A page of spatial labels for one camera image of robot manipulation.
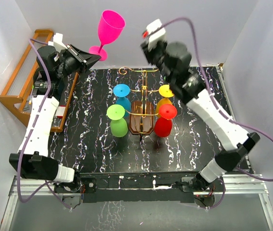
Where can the orange wooden shelf rack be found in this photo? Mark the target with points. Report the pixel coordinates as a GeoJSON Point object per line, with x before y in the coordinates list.
{"type": "Point", "coordinates": [15, 94]}

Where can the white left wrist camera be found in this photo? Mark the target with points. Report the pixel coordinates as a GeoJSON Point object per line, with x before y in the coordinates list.
{"type": "Point", "coordinates": [57, 42]}

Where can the red plastic wine glass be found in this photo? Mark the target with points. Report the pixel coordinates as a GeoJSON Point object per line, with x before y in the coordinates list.
{"type": "Point", "coordinates": [163, 125]}

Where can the magenta plastic wine glass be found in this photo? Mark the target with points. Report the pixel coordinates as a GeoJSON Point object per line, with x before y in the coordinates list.
{"type": "Point", "coordinates": [109, 29]}

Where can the green plastic wine glass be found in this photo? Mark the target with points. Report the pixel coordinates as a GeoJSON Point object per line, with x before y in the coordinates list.
{"type": "Point", "coordinates": [118, 124]}

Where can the orange plastic wine glass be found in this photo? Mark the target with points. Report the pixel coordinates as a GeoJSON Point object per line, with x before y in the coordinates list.
{"type": "Point", "coordinates": [165, 96]}

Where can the green capped marker pen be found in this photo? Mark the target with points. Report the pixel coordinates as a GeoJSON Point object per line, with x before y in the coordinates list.
{"type": "Point", "coordinates": [31, 96]}

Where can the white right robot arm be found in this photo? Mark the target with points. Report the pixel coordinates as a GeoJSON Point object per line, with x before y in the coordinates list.
{"type": "Point", "coordinates": [236, 141]}

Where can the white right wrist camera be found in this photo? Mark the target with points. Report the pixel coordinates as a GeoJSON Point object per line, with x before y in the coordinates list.
{"type": "Point", "coordinates": [154, 33]}

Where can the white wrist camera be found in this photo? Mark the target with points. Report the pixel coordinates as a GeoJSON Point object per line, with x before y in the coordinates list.
{"type": "Point", "coordinates": [154, 33]}
{"type": "Point", "coordinates": [57, 42]}

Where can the blue plastic wine glass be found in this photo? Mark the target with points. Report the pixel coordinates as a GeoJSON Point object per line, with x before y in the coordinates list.
{"type": "Point", "coordinates": [121, 91]}

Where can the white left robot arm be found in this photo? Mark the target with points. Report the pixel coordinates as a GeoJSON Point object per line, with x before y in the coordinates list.
{"type": "Point", "coordinates": [32, 160]}

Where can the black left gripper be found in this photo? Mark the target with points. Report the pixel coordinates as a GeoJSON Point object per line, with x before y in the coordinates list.
{"type": "Point", "coordinates": [89, 59]}

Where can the gold wire wine glass rack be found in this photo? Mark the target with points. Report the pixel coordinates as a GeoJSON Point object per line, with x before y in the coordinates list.
{"type": "Point", "coordinates": [138, 113]}

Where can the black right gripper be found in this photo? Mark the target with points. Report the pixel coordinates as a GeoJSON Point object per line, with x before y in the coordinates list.
{"type": "Point", "coordinates": [149, 54]}

